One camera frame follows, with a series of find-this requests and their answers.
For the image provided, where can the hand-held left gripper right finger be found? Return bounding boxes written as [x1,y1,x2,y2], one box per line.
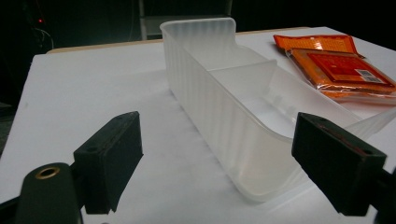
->
[290,112,388,217]

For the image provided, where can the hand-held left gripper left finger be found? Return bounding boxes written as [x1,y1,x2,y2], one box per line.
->
[73,111,144,216]

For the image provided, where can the orange packet with red label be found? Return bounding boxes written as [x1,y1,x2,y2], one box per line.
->
[285,47,396,101]

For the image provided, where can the translucent white plastic storage bin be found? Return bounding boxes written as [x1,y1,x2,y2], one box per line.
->
[159,17,396,203]

